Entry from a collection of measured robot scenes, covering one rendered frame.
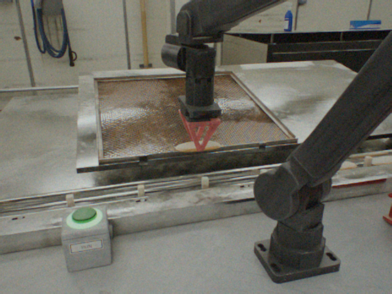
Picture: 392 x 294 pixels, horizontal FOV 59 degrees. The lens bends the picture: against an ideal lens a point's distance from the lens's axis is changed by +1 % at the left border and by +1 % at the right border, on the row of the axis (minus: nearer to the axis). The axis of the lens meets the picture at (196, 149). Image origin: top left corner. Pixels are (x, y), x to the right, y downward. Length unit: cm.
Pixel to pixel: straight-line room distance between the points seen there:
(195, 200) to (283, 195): 22
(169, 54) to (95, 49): 367
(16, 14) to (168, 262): 399
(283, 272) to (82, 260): 32
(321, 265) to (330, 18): 483
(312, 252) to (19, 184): 67
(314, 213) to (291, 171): 9
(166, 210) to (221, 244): 12
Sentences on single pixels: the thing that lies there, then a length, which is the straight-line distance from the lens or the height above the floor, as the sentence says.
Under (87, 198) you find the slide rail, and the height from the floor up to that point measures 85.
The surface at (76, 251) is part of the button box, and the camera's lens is 60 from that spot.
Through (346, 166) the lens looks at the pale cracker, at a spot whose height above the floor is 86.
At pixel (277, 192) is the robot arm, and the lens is 53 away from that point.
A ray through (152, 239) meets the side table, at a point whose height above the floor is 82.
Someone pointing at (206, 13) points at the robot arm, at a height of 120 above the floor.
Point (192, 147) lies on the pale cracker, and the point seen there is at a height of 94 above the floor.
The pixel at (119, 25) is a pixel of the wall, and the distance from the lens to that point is 436.
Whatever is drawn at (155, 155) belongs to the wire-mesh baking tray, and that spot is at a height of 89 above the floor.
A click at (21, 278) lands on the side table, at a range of 65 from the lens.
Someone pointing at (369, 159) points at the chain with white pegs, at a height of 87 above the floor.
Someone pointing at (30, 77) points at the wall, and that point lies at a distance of 448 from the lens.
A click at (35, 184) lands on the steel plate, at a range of 92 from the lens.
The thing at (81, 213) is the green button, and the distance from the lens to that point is 60.
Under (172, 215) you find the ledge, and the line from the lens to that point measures 67.
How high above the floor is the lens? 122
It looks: 23 degrees down
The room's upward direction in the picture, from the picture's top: straight up
